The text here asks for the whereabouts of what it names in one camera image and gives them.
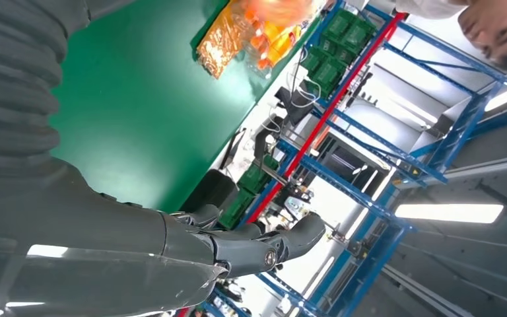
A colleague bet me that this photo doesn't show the green plastic crate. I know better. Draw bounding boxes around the green plastic crate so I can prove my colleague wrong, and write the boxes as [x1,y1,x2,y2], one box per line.
[310,57,349,97]
[345,17,378,55]
[238,155,281,195]
[218,188,257,230]
[301,44,329,75]
[323,9,357,42]

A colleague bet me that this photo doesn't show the blue rack with red beam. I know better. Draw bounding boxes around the blue rack with red beam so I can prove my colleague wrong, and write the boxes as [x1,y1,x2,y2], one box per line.
[174,0,507,317]

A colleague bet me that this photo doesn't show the person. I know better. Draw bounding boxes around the person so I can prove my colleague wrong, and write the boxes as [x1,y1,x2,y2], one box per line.
[395,0,507,72]

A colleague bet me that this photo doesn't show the white desk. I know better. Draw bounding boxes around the white desk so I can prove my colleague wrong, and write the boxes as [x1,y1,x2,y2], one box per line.
[207,26,337,176]

